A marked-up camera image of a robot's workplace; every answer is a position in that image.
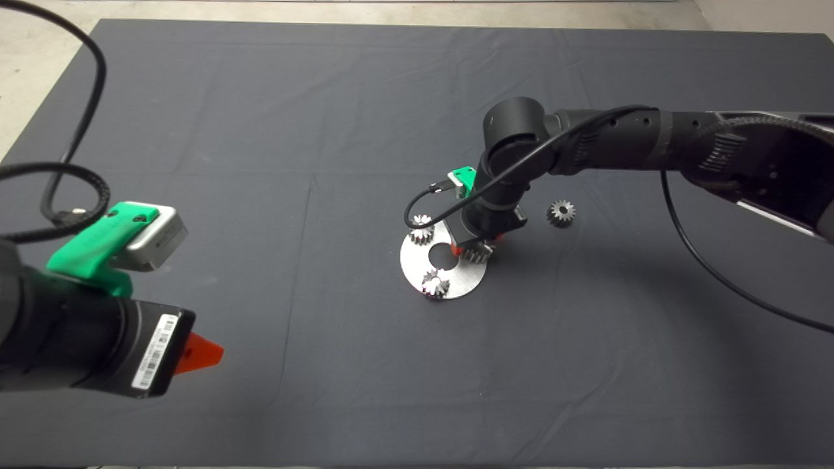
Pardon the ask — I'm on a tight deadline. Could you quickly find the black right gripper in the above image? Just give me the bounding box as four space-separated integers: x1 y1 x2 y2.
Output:
446 206 529 257

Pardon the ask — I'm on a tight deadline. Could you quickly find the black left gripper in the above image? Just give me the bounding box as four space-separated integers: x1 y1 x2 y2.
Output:
111 301 225 399

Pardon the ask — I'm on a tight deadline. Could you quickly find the larger steel gear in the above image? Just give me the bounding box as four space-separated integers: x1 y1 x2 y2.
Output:
459 238 496 264

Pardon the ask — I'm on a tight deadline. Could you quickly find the small steel gear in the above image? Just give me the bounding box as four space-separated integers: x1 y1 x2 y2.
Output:
547 200 577 228
422 268 450 300
409 215 436 246

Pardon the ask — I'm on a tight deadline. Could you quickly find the round metal plate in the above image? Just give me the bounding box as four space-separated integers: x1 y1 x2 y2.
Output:
399 220 489 300

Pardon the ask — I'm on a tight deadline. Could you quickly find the dark table cloth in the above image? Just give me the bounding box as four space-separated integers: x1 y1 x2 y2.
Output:
0 18 834 467

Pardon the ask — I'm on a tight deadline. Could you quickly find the green right camera mount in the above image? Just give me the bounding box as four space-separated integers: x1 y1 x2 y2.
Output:
451 167 478 199

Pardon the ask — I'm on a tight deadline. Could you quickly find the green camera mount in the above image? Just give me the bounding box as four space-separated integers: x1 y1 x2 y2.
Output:
451 167 478 199
47 203 159 297

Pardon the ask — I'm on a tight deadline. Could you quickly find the silver left camera box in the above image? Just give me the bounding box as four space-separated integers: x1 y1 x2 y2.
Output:
124 207 188 272

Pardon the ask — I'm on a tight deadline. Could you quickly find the green left camera mount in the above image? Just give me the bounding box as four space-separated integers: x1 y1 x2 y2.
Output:
47 203 159 297

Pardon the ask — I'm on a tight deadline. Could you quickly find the thin black left camera cable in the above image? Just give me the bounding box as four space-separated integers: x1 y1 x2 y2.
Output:
0 0 107 225

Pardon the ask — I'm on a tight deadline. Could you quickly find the thick braided black left cable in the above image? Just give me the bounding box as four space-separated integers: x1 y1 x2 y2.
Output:
0 163 111 243

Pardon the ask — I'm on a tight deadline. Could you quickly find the thick braided black cable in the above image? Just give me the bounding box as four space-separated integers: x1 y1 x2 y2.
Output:
700 112 834 141
0 163 111 243

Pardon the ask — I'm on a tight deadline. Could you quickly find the thick braided black right cable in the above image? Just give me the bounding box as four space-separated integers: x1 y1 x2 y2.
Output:
700 112 834 141

